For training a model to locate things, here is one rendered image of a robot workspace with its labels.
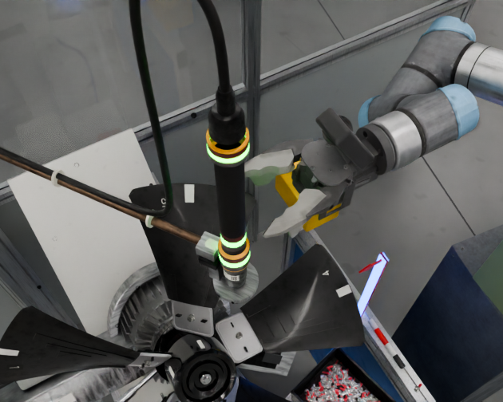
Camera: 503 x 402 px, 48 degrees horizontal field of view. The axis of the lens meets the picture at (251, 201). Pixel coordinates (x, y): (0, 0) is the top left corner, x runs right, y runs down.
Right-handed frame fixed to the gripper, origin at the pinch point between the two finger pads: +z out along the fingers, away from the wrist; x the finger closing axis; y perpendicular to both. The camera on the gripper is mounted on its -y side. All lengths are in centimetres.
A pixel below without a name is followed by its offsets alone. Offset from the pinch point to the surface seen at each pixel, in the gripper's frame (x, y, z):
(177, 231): 6.7, 11.2, 8.4
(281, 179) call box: 34, 60, -28
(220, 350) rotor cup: -2.9, 41.2, 8.1
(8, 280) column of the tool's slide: 54, 82, 45
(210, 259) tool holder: 1.3, 13.0, 6.1
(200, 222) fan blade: 14.6, 26.3, 2.2
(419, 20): 70, 67, -102
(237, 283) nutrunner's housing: -2.0, 17.9, 3.5
